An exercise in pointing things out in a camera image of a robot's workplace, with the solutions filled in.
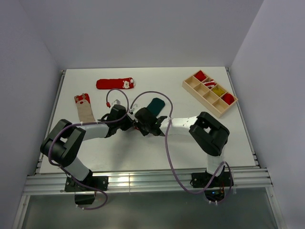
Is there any red santa sock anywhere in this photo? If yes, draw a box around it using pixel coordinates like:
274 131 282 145
96 77 135 90

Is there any red reindeer sock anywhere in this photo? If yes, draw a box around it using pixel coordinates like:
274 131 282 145
222 93 235 105

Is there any wooden compartment tray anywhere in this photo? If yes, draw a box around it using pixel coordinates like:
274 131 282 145
182 71 238 118

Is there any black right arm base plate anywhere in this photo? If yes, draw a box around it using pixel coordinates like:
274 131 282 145
190 171 234 188

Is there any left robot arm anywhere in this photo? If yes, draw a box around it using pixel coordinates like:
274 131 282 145
40 105 133 190

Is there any rolled striped sock in tray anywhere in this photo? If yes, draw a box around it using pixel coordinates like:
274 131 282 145
203 80 216 89

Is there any rolled red sock in tray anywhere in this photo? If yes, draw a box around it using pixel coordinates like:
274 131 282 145
193 70 207 82

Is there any dark green reindeer sock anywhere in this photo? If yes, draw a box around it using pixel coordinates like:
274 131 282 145
147 98 165 116

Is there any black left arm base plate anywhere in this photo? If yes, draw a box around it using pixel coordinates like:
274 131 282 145
64 176 108 192

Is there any rolled yellow sock in tray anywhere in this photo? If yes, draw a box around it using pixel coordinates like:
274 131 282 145
212 87 225 97

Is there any beige reindeer sock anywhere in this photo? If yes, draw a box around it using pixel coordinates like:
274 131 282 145
74 93 95 123

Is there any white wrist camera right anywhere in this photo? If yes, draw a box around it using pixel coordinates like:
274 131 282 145
130 104 140 114

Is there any black box under frame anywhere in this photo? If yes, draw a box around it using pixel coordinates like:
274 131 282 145
74 194 95 205

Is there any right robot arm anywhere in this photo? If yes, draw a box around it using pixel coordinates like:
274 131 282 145
133 108 230 186

